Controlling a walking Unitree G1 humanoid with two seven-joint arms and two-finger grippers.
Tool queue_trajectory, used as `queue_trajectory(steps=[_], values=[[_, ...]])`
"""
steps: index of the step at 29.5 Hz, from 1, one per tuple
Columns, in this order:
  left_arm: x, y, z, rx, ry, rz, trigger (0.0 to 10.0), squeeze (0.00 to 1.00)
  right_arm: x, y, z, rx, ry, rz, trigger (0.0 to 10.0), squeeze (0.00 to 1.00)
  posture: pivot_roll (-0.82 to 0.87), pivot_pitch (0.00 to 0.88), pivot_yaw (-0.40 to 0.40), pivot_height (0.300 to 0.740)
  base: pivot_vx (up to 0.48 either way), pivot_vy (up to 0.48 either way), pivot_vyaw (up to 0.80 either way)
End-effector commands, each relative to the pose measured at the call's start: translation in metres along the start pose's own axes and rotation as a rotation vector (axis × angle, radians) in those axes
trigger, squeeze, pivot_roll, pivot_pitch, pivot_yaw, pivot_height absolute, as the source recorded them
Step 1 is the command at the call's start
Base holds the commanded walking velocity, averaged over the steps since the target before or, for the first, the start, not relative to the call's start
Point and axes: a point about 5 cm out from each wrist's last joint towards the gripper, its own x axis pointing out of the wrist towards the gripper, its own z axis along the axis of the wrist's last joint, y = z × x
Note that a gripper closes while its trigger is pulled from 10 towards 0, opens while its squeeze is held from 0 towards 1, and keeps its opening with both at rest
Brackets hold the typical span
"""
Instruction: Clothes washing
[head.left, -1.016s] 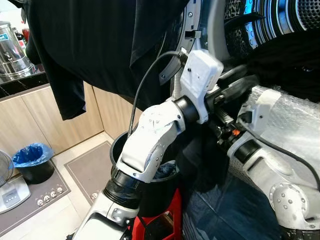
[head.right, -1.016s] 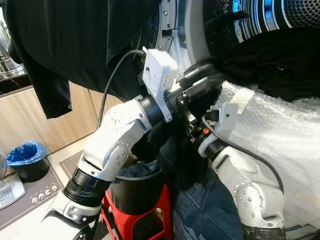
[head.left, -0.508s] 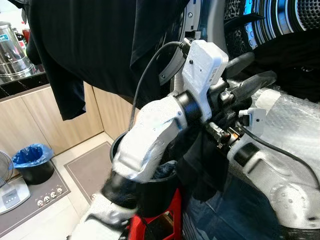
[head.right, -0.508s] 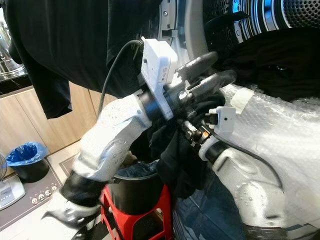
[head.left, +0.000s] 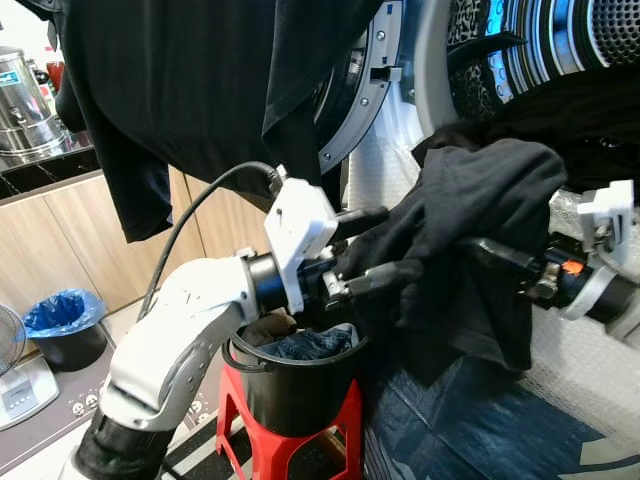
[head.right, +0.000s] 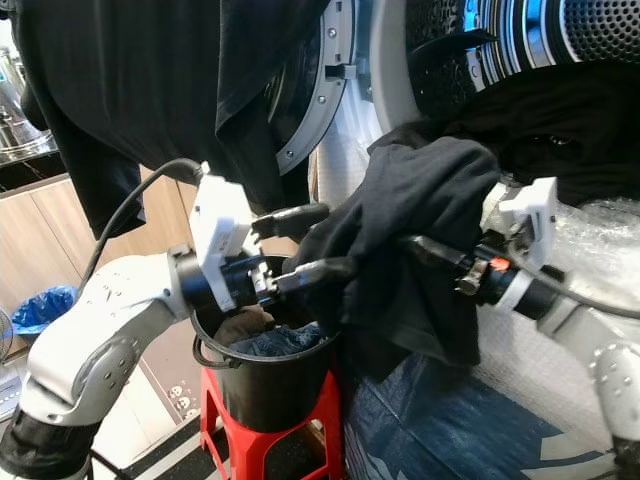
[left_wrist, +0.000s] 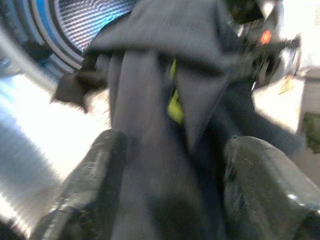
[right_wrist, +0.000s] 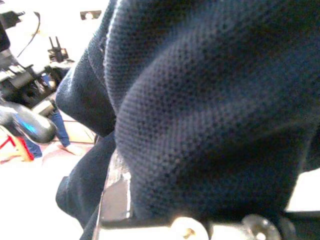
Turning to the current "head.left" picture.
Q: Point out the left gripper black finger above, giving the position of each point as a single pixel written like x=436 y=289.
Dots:
x=385 y=277
x=362 y=220

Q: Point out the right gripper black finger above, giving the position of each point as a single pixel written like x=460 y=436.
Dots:
x=503 y=257

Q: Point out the black garment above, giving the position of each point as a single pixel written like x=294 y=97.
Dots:
x=470 y=215

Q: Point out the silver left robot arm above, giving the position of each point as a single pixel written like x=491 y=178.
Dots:
x=175 y=335

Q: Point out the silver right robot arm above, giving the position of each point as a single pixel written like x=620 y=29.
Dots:
x=615 y=300

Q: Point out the round washing machine door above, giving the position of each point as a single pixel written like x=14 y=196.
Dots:
x=365 y=95

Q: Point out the black clothes pile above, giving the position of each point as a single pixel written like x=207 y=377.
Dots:
x=585 y=120

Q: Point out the steel washing machine drum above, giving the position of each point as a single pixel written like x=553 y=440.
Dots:
x=570 y=35

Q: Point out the blue denim garment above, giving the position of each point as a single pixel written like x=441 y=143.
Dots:
x=315 y=343

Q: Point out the brown garment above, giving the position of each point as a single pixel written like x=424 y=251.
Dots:
x=268 y=326

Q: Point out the black plastic bucket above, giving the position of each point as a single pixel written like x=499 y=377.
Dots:
x=295 y=395

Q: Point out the red plastic stool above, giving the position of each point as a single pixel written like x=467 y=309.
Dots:
x=250 y=420

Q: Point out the black hanging t-shirt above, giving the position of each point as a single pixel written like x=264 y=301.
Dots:
x=180 y=90

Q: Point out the wooden cabinet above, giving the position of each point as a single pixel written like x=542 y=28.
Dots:
x=75 y=240

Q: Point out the bin with blue bag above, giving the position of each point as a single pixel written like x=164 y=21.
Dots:
x=65 y=325

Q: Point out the stainless steel water urn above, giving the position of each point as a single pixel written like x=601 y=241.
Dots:
x=22 y=105

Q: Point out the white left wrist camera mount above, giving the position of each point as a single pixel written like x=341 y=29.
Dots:
x=298 y=222

